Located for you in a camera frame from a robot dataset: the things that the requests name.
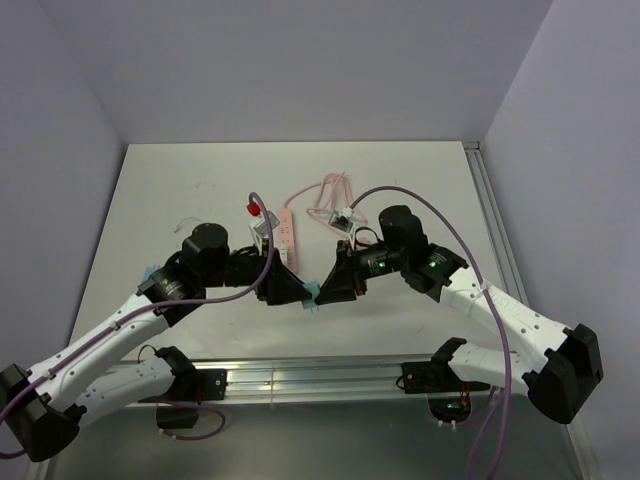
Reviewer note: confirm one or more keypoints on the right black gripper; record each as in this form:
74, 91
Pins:
344, 278

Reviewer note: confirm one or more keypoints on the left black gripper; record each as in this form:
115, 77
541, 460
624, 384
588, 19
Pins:
281, 286

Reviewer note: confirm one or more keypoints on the teal plug adapter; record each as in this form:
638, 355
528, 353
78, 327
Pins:
313, 288

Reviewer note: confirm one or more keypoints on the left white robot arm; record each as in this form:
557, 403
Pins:
46, 405

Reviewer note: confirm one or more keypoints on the blue plug adapter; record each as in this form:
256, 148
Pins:
147, 273

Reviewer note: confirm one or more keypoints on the pink power strip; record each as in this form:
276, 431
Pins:
286, 239

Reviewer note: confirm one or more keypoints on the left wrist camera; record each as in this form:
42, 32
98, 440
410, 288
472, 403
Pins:
259, 229

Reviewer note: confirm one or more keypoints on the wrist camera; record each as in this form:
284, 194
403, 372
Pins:
342, 220
259, 229

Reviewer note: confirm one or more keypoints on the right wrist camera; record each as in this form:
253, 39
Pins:
342, 220

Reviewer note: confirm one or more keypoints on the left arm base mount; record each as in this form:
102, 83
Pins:
199, 386

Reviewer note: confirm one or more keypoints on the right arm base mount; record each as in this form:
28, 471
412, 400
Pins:
429, 377

